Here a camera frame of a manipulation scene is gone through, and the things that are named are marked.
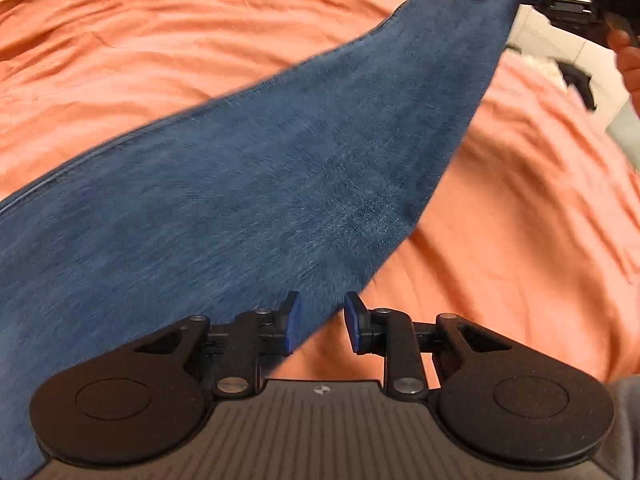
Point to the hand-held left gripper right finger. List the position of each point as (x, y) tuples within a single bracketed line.
[(352, 322)]

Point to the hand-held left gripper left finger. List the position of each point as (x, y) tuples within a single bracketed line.
[(293, 321)]

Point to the blue denim pants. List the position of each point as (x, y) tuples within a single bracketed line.
[(260, 180)]

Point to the person's right hand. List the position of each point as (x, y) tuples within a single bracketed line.
[(629, 62)]

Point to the white furniture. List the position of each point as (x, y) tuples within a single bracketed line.
[(560, 40)]

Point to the black object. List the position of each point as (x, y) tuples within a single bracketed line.
[(581, 80)]

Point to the person's grey clothing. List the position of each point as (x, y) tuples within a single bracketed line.
[(622, 425)]

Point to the orange bed sheet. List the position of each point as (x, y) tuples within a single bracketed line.
[(120, 50)]

